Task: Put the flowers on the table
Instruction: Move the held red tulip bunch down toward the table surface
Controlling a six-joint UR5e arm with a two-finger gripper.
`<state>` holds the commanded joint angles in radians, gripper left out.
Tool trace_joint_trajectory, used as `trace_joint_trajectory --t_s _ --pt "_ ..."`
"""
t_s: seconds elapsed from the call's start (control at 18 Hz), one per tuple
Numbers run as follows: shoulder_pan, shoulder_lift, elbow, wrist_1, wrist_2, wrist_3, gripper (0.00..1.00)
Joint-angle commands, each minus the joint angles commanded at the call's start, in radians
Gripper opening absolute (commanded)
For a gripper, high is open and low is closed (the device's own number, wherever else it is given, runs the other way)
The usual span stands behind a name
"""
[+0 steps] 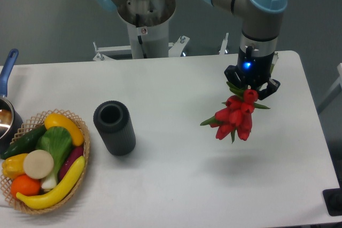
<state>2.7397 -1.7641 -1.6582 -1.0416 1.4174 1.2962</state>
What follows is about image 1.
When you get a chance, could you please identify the purple eggplant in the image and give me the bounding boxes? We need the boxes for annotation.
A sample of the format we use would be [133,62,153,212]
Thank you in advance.
[58,146,83,181]

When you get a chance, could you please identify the green cucumber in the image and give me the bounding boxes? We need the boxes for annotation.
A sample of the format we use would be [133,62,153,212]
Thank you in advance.
[1,125,46,160]

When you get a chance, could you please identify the dark grey ribbed vase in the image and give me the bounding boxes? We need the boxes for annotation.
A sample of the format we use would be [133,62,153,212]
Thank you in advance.
[93,100,136,156]

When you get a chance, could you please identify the yellow banana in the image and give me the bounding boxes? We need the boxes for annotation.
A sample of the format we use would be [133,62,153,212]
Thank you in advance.
[16,156,86,210]

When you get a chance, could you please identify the white frame at right edge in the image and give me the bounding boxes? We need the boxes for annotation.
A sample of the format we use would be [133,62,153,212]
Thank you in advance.
[316,63,341,115]

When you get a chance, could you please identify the black device at table edge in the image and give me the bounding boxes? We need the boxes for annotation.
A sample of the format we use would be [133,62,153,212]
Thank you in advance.
[322,188,341,216]

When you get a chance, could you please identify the yellow squash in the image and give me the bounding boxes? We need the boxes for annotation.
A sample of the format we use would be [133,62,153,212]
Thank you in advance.
[44,113,84,146]

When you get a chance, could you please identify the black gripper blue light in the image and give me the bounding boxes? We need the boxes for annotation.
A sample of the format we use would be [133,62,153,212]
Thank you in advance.
[224,49,281,99]

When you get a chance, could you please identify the orange fruit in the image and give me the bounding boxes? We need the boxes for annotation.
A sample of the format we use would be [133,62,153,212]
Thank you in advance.
[10,175,41,199]

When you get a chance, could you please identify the green leafy bok choy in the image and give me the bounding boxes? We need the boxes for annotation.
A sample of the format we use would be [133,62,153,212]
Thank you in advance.
[36,127,73,192]

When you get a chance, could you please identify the yellow bell pepper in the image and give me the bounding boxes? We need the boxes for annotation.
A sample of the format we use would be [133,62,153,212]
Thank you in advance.
[2,153,28,179]

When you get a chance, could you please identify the woven wicker basket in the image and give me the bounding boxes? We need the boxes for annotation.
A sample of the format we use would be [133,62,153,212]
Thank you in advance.
[1,109,90,215]

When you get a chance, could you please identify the beige round disc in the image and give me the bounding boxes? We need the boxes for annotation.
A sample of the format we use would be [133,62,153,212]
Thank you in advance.
[23,150,54,179]

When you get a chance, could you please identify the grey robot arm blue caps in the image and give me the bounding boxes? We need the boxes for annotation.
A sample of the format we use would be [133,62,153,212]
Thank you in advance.
[96,0,287,100]

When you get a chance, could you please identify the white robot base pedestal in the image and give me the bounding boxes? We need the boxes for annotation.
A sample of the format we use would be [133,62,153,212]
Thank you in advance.
[92,0,230,62]

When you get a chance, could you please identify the blue handled saucepan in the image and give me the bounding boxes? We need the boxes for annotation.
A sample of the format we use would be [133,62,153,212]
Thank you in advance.
[1,49,22,154]

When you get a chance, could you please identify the red tulip bouquet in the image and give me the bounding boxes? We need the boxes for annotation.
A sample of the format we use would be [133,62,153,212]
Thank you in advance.
[200,82,269,142]

